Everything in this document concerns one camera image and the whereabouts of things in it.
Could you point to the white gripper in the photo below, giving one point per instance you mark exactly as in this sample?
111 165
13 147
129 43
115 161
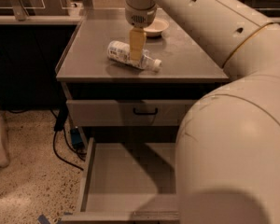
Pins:
141 18

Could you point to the grey drawer cabinet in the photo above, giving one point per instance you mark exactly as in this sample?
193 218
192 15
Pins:
86 73

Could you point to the blue power adapter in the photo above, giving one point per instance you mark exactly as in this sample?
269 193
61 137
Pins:
76 139

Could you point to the black drawer handle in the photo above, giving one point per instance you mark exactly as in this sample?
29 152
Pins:
139 112

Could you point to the closed grey top drawer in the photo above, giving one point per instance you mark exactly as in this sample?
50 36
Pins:
100 113

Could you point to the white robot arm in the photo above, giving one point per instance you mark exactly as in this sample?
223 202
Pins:
227 153

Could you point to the white paper bowl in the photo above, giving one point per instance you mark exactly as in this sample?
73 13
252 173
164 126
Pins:
157 27

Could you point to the clear plastic water bottle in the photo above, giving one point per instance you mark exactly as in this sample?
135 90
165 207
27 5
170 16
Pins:
120 52

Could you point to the blue tape piece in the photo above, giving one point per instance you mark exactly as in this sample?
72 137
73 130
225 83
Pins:
43 220

